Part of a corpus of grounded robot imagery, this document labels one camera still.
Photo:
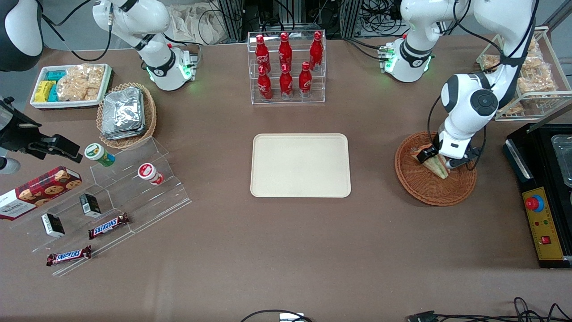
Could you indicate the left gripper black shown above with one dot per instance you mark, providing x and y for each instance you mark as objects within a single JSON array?
[{"x": 427, "y": 153}]

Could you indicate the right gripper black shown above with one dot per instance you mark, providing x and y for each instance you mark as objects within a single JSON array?
[{"x": 17, "y": 133}]

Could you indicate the triangular sandwich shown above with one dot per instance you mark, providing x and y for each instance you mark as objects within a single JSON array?
[{"x": 437, "y": 171}]

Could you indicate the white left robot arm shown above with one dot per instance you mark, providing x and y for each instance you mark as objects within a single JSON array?
[{"x": 458, "y": 100}]

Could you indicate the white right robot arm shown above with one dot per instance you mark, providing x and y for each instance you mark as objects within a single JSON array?
[{"x": 163, "y": 67}]

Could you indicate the dark brown wicker basket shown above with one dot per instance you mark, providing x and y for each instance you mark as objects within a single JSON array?
[{"x": 424, "y": 190}]

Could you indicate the light wicker basket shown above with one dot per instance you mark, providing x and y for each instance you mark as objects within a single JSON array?
[{"x": 149, "y": 116}]

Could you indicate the cream plastic tray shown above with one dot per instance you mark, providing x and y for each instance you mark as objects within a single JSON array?
[{"x": 299, "y": 165}]

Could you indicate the red tartan cookie box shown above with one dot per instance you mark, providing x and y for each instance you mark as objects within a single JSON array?
[{"x": 38, "y": 192}]

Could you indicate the green lid yogurt cup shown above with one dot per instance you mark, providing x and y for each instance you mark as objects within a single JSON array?
[{"x": 96, "y": 153}]

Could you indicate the white plastic bin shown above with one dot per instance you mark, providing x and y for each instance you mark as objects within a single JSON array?
[{"x": 67, "y": 106}]

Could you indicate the teal snack pack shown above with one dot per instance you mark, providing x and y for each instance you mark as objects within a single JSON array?
[
  {"x": 53, "y": 94},
  {"x": 56, "y": 75}
]

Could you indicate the yellow snack pack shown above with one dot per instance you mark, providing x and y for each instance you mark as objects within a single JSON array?
[{"x": 44, "y": 91}]

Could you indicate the small black carton box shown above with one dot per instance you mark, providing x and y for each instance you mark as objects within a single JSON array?
[
  {"x": 53, "y": 225},
  {"x": 90, "y": 205}
]

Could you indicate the black control machine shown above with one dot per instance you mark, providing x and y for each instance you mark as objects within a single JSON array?
[{"x": 518, "y": 156}]

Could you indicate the large clear snack bag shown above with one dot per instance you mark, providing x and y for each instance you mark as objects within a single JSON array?
[{"x": 80, "y": 82}]

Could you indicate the foil wrapped pack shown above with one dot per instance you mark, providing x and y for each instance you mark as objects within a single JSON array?
[
  {"x": 123, "y": 109},
  {"x": 123, "y": 134}
]

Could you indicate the clear bag of snacks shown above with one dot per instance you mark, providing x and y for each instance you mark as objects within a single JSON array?
[
  {"x": 533, "y": 45},
  {"x": 538, "y": 80},
  {"x": 534, "y": 61},
  {"x": 514, "y": 108},
  {"x": 490, "y": 62}
]

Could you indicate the Snickers chocolate bar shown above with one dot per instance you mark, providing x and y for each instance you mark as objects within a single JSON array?
[
  {"x": 68, "y": 256},
  {"x": 108, "y": 226}
]

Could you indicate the red emergency stop button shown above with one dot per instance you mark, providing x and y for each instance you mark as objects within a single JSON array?
[{"x": 534, "y": 203}]

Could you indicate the clear acrylic step stand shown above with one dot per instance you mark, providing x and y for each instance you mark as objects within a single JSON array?
[{"x": 134, "y": 201}]

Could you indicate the red lid yogurt cup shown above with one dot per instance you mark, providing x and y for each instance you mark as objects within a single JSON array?
[{"x": 149, "y": 173}]

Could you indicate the metal pan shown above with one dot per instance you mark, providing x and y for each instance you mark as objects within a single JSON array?
[{"x": 564, "y": 156}]

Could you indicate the yellow control panel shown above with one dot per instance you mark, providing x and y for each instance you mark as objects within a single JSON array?
[{"x": 548, "y": 223}]

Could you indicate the red cola bottle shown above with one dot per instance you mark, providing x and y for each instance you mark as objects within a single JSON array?
[
  {"x": 262, "y": 56},
  {"x": 305, "y": 82},
  {"x": 286, "y": 85},
  {"x": 265, "y": 87},
  {"x": 316, "y": 52},
  {"x": 285, "y": 53}
]

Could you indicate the clear acrylic bottle rack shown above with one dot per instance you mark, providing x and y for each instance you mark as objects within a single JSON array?
[{"x": 288, "y": 102}]

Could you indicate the beige cloth bags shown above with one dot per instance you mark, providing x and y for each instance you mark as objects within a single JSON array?
[{"x": 201, "y": 24}]

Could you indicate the small white device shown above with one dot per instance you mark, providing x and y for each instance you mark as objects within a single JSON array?
[{"x": 290, "y": 318}]

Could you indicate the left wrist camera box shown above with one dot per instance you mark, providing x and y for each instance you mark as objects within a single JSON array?
[{"x": 428, "y": 154}]

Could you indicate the aluminium frame bar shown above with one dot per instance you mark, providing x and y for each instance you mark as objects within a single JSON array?
[
  {"x": 558, "y": 15},
  {"x": 554, "y": 117}
]

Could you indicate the aluminium frame profile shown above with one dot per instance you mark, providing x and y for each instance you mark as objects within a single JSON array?
[
  {"x": 351, "y": 18},
  {"x": 231, "y": 20}
]

